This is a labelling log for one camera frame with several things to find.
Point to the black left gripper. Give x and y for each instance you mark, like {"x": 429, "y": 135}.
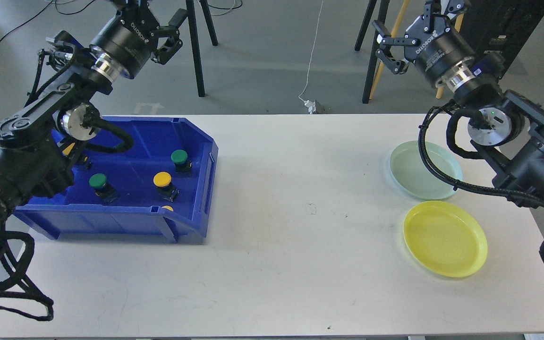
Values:
{"x": 127, "y": 39}

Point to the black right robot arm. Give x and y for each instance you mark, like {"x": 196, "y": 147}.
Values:
{"x": 502, "y": 128}

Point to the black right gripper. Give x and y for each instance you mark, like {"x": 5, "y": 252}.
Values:
{"x": 432, "y": 45}

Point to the yellow push button behind arm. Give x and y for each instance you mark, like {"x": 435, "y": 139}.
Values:
{"x": 83, "y": 161}

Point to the black equipment cabinet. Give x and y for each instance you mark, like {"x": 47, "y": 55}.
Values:
{"x": 501, "y": 26}

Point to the green push button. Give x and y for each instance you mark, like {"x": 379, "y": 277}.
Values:
{"x": 102, "y": 188}
{"x": 182, "y": 163}

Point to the black tripod left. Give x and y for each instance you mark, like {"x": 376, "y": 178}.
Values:
{"x": 194, "y": 39}

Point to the blue plastic storage bin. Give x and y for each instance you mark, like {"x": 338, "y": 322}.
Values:
{"x": 137, "y": 211}

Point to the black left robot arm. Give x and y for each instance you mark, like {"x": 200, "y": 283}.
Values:
{"x": 41, "y": 143}

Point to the yellow plate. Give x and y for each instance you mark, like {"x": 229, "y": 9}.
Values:
{"x": 445, "y": 239}

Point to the yellow push button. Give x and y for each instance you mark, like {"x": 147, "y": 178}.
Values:
{"x": 165, "y": 187}

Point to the light green plate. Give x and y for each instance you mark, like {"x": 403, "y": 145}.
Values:
{"x": 409, "y": 172}

